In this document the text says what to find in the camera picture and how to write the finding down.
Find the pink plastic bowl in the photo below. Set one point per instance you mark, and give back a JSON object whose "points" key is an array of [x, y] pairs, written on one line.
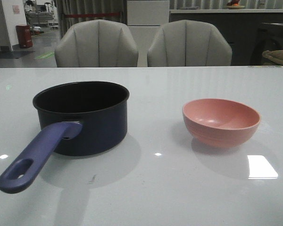
{"points": [[220, 122]]}

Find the dark blue saucepan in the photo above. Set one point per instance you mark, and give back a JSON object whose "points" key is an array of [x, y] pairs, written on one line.
{"points": [[76, 119]]}

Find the right grey upholstered chair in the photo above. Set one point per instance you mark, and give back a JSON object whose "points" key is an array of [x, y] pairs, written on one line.
{"points": [[188, 43]]}

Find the grey upholstered chair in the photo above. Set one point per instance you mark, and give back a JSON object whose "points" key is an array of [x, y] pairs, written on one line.
{"points": [[97, 43], [188, 43]]}

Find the left grey upholstered chair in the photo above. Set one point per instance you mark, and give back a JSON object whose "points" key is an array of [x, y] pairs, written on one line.
{"points": [[97, 43]]}

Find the white drawer cabinet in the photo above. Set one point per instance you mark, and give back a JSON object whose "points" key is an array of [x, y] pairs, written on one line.
{"points": [[144, 17]]}

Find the red barrier belt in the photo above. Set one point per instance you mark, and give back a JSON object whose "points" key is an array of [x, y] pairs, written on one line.
{"points": [[93, 15]]}

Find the dark sideboard counter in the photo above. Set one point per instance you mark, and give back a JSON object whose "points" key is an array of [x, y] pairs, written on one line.
{"points": [[238, 26]]}

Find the red bin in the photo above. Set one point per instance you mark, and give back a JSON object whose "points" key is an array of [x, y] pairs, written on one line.
{"points": [[24, 36]]}

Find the fruit plate on counter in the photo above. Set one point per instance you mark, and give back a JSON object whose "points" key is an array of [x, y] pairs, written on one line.
{"points": [[234, 4]]}

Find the metal rack in background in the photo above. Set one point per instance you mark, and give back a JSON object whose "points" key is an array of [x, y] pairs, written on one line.
{"points": [[41, 13]]}

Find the dark glossy side table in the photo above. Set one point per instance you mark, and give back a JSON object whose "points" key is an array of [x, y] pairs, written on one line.
{"points": [[269, 37]]}

